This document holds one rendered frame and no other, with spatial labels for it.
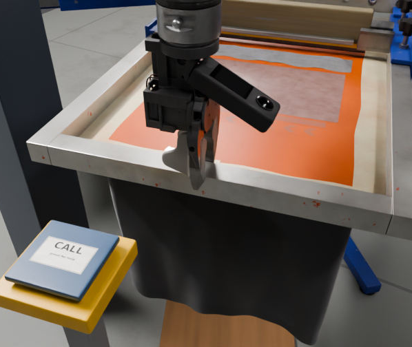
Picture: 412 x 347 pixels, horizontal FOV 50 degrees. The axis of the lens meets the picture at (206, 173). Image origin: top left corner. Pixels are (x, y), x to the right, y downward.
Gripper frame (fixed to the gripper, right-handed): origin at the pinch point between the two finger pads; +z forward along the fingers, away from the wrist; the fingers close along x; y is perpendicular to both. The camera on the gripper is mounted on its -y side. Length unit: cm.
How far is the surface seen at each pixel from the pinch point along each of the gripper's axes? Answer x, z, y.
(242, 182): 1.3, -0.8, -5.8
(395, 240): -101, 98, -52
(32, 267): 22.0, 1.2, 14.3
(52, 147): 1.9, -0.6, 24.2
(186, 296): -8.4, 42.3, 7.2
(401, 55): -49, -2, -27
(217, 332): -35, 96, 7
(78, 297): 24.0, 1.4, 7.1
